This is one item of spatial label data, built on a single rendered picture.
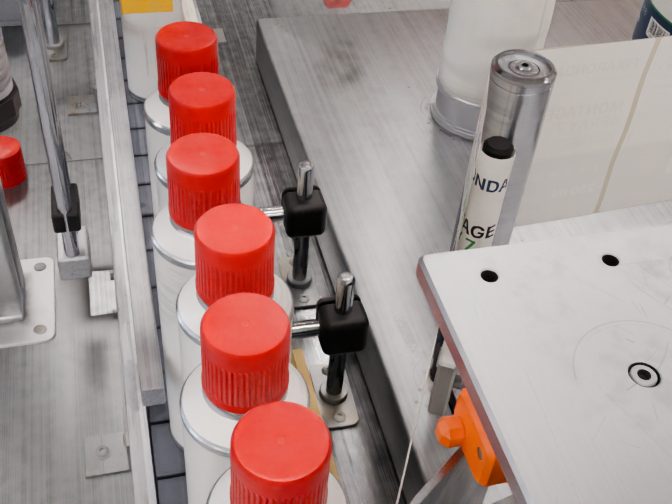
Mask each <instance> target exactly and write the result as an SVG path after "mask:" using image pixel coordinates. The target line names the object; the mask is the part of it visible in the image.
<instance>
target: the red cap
mask: <svg viewBox="0 0 672 504"><path fill-rule="evenodd" d="M26 177H27V171H26V167H25V163H24V158H23V154H22V150H21V145H20V143H19V141H18V140H17V139H15V138H13V137H8V136H0V179H1V183H2V187H3V189H4V188H12V187H15V186H17V185H19V184H21V183H22V182H23V181H24V180H25V179H26Z"/></svg>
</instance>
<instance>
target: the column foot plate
mask: <svg viewBox="0 0 672 504"><path fill-rule="evenodd" d="M20 261H21V266H22V270H23V274H24V278H25V319H24V320H23V321H18V322H10V323H2V324H0V348H8V347H15V346H23V345H30V344H38V343H45V342H50V341H52V340H53V339H54V338H55V336H56V310H55V267H54V261H53V259H51V258H48V257H43V258H34V259H25V260H20Z"/></svg>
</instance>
